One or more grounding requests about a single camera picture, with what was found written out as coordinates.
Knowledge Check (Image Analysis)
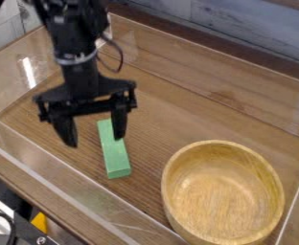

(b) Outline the black cable lower left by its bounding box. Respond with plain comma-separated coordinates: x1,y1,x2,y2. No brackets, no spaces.
0,211,17,245

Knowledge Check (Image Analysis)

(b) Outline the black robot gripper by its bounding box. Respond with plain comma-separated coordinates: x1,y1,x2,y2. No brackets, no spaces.
33,59,136,147

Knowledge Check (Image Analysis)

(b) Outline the brown wooden bowl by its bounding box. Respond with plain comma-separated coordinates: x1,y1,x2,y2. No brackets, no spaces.
161,140,284,245

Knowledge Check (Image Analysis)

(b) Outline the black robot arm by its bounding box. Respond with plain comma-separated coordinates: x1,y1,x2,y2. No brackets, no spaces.
33,0,136,147

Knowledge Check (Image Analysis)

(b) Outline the green rectangular block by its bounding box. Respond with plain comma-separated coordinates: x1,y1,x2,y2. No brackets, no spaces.
97,119,132,179

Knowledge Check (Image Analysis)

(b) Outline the yellow black device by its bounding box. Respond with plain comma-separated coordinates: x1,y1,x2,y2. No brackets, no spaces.
14,212,59,245

